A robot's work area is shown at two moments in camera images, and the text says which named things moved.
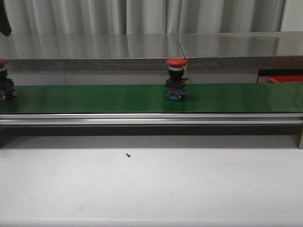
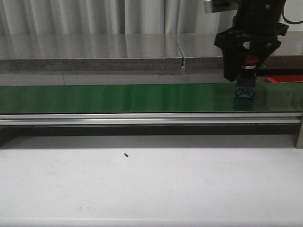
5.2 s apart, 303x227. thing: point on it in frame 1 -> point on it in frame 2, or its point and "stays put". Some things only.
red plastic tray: (286, 78) stays put
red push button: (175, 87) -> (245, 86)
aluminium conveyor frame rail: (151, 119) stays put
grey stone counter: (140, 59) stays put
